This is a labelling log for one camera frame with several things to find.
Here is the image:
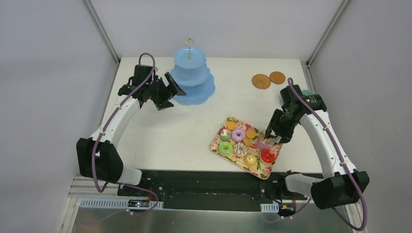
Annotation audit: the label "blue three-tier cake stand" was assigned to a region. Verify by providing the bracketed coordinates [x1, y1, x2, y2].
[171, 38, 216, 105]

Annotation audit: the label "pink frosted cake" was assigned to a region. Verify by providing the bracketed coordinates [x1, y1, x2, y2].
[256, 138, 271, 150]

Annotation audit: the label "purple frosted donut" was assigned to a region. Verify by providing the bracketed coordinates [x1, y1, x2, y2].
[231, 128, 246, 142]

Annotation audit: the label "metal serving tongs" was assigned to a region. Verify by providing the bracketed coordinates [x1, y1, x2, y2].
[258, 135, 282, 144]

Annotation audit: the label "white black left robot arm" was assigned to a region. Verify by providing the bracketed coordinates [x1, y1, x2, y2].
[76, 65, 186, 197]

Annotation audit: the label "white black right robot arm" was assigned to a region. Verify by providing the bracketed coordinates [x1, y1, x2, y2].
[264, 84, 370, 210]

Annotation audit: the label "red frosted donut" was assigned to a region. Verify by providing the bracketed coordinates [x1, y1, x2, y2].
[260, 149, 277, 165]

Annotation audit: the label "green teacup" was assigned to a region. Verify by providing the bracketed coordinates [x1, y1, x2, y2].
[302, 89, 316, 96]

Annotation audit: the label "round orange biscuit middle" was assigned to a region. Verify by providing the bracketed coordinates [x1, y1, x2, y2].
[245, 129, 256, 139]

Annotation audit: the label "round orange biscuit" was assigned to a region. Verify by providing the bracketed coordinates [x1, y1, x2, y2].
[245, 129, 256, 139]
[226, 121, 237, 131]

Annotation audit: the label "small round brown coaster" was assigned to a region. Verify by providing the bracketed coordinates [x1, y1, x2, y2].
[269, 71, 286, 84]

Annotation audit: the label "large round brown coaster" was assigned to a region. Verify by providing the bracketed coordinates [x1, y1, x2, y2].
[251, 74, 272, 89]

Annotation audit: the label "floral rectangular tray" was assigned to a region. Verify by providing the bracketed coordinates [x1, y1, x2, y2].
[209, 116, 282, 180]

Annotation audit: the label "round orange biscuit top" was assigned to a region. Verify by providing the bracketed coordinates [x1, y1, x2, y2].
[226, 121, 237, 131]

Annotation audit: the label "chocolate drizzle white donut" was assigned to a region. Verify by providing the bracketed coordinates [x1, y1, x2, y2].
[233, 142, 249, 157]

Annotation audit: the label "dark green flower donut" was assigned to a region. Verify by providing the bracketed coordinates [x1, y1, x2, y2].
[219, 129, 232, 142]

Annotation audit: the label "light green frosted donut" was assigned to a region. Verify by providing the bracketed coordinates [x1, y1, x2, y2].
[218, 141, 233, 156]

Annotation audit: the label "white right cable duct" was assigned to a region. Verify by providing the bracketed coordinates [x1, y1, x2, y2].
[260, 202, 279, 213]

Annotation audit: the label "white cable duct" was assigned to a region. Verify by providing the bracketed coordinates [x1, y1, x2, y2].
[80, 198, 164, 210]
[260, 202, 279, 213]

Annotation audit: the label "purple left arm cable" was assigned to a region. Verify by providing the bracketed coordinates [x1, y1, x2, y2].
[91, 52, 160, 216]

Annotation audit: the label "metal frame rail left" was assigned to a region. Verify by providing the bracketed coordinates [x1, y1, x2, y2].
[81, 0, 121, 66]

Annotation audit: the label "metal frame rail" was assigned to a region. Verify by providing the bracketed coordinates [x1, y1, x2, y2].
[81, 0, 121, 66]
[306, 0, 352, 68]

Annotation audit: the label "white left cable duct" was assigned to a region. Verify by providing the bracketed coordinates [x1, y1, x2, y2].
[80, 198, 164, 210]

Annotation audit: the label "metal frame rail right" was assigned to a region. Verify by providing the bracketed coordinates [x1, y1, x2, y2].
[306, 0, 352, 68]

